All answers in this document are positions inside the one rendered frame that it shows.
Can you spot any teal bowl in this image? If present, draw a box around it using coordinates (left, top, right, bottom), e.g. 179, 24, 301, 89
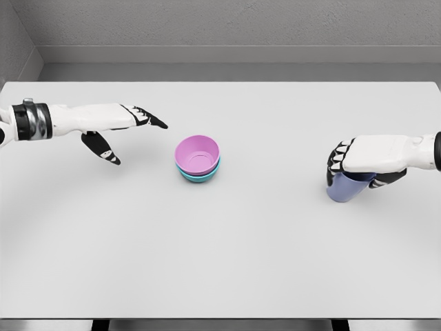
176, 159, 221, 184

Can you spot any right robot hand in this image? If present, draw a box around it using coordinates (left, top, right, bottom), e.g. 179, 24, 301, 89
325, 134, 424, 190

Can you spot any blue cup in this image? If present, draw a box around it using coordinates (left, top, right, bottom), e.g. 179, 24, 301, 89
326, 171, 376, 204

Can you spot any pink bowl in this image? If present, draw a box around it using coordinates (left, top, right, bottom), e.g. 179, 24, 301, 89
174, 134, 221, 177

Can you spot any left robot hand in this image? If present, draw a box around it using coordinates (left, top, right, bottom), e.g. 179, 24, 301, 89
70, 103, 169, 167

